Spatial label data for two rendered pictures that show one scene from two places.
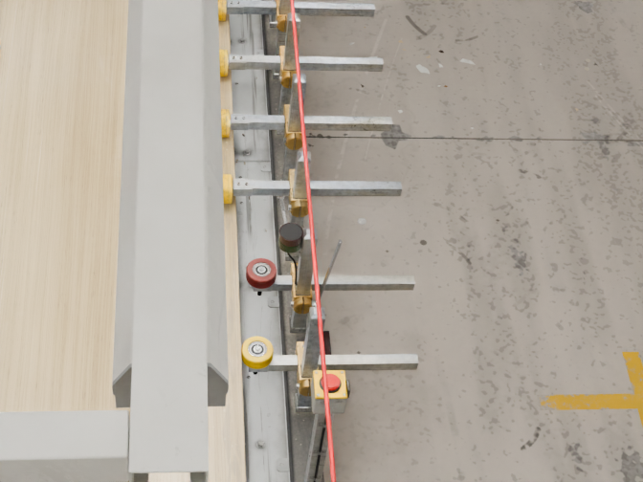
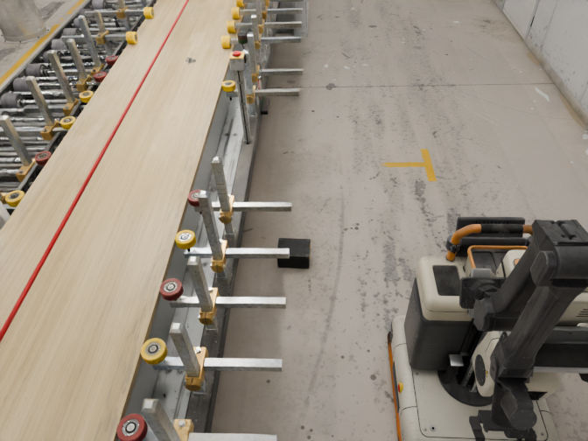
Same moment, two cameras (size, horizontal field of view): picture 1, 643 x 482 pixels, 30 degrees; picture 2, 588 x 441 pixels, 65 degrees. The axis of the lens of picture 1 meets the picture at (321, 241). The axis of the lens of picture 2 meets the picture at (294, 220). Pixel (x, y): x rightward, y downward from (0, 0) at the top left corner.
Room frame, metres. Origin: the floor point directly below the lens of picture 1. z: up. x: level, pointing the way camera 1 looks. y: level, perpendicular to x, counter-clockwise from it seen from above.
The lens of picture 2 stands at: (-0.69, -0.87, 2.24)
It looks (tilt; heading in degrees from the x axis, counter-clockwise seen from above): 45 degrees down; 15
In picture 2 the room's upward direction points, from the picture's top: 3 degrees counter-clockwise
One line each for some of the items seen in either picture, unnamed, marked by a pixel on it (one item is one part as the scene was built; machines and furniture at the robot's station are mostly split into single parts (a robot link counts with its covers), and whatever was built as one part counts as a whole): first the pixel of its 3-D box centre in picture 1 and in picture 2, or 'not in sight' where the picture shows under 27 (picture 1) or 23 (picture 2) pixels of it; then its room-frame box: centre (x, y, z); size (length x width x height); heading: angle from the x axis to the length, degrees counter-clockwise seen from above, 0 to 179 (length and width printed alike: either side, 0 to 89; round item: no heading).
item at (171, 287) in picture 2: not in sight; (173, 295); (0.20, -0.16, 0.85); 0.08 x 0.08 x 0.11
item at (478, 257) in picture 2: not in sight; (500, 270); (0.53, -1.32, 0.87); 0.23 x 0.15 x 0.11; 100
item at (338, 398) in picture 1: (328, 392); (237, 61); (1.40, -0.06, 1.18); 0.07 x 0.07 x 0.08; 11
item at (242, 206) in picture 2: not in sight; (242, 206); (0.72, -0.26, 0.83); 0.43 x 0.03 x 0.04; 101
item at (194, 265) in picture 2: not in sight; (206, 302); (0.18, -0.29, 0.87); 0.04 x 0.04 x 0.48; 11
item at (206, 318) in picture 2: not in sight; (209, 305); (0.20, -0.29, 0.81); 0.14 x 0.06 x 0.05; 11
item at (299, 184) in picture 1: (297, 213); (257, 52); (2.15, 0.08, 0.89); 0.04 x 0.04 x 0.48; 11
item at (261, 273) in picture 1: (260, 281); not in sight; (1.92, 0.14, 0.85); 0.08 x 0.08 x 0.11
